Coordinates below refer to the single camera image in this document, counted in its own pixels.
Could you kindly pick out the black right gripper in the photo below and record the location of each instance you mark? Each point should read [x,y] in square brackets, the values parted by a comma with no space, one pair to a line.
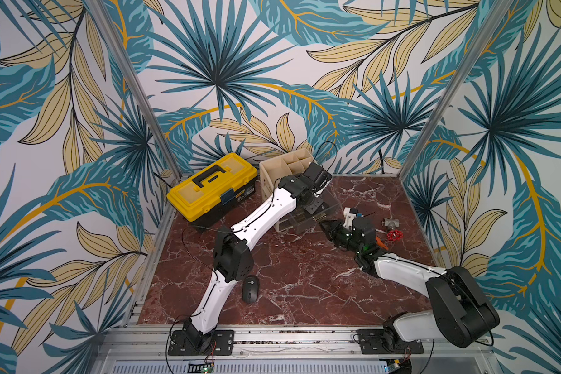
[339,230]

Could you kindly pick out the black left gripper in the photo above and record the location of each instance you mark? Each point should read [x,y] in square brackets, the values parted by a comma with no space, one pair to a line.
[314,209]

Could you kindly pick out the black computer mouse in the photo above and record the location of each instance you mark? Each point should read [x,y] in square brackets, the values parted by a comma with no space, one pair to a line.
[250,289]

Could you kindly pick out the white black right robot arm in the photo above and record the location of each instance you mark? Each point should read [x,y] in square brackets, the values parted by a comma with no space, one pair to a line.
[460,311]

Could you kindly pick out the beige drawer organizer cabinet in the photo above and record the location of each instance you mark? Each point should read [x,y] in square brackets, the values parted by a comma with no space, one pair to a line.
[272,170]

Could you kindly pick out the yellow black toolbox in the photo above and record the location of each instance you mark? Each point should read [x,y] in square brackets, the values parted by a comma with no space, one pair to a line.
[205,198]

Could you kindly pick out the orange handle screwdriver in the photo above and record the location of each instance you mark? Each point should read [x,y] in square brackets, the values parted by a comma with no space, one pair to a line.
[381,244]

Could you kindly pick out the red handle metal valve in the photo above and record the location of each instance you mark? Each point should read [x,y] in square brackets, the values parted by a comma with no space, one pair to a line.
[393,233]

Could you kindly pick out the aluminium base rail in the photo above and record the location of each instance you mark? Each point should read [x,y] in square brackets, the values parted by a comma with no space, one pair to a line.
[276,349]

